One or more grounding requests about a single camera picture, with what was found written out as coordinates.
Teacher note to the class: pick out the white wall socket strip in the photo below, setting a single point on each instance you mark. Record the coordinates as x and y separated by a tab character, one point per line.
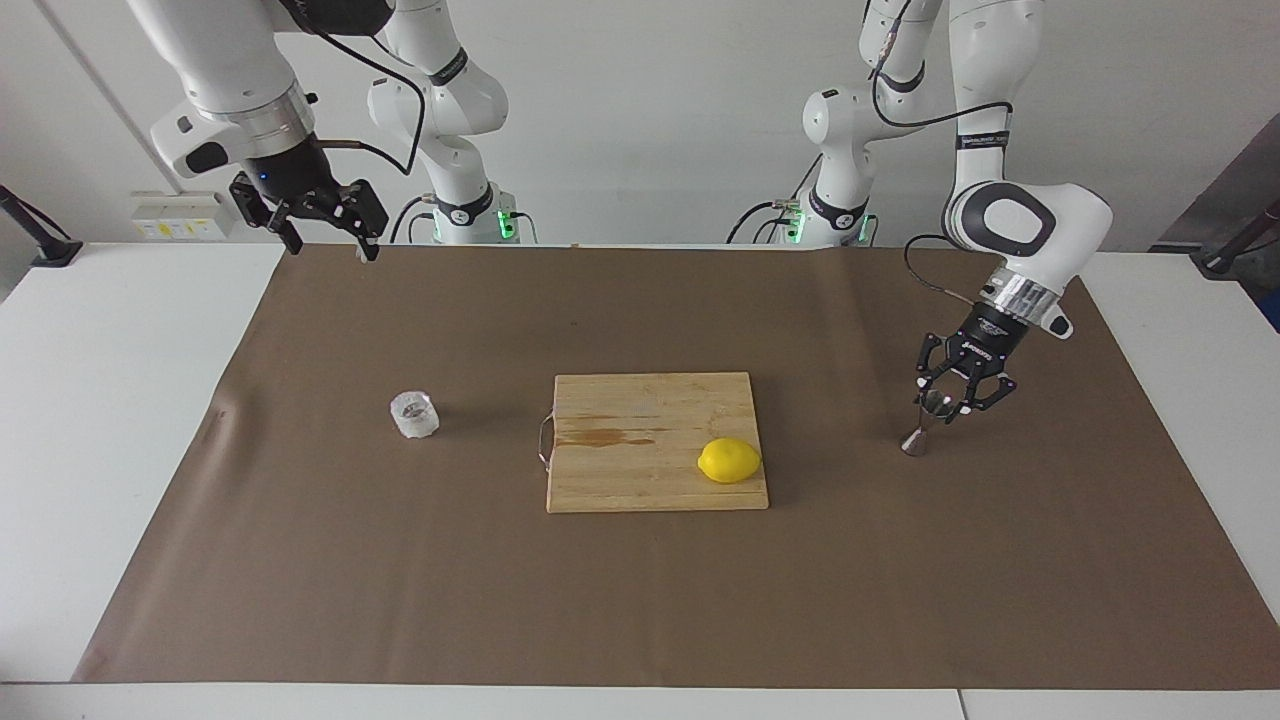
180	215

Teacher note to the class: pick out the wooden cutting board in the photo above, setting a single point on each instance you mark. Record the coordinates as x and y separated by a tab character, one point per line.
640	470

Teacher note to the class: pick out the brown paper table mat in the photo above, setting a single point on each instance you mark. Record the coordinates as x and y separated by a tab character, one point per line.
400	580

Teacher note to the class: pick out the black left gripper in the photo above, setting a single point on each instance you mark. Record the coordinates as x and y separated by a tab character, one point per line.
985	340

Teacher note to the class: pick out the clear glass cup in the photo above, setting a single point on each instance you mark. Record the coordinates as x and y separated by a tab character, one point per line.
414	416

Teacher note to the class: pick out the black clamp mount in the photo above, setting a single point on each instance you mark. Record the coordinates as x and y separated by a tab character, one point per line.
45	245
1235	250

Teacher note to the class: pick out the yellow lemon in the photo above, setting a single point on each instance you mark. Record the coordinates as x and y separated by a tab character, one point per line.
730	461

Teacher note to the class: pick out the blue plastic object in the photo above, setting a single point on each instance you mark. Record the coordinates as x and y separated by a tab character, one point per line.
1273	310

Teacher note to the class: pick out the dark grey panel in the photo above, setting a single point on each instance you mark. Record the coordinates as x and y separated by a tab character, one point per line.
1230	200

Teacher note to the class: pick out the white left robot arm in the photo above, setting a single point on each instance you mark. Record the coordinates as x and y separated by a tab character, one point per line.
1020	215

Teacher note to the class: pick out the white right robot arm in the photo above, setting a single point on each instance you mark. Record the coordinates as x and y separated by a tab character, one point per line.
230	60

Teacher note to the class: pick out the steel double jigger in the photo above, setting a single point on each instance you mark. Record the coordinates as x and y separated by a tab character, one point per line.
918	440

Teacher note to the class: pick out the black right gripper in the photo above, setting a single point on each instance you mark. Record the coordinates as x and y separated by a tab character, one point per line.
290	175

